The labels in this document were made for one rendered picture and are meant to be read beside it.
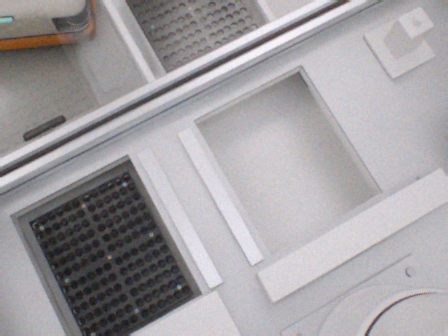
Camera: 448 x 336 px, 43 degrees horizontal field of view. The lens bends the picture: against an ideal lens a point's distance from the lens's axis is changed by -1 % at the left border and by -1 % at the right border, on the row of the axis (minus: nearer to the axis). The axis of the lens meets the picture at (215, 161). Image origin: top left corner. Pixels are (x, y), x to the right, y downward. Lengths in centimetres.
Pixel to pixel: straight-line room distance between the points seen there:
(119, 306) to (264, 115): 42
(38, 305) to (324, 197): 50
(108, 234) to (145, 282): 10
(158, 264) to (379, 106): 44
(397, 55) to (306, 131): 21
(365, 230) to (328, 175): 19
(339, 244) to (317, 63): 30
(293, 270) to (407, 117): 31
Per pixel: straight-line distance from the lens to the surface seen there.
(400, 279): 89
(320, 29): 95
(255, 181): 100
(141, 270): 91
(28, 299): 90
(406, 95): 98
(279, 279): 83
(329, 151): 104
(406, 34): 93
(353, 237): 86
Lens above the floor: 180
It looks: 75 degrees down
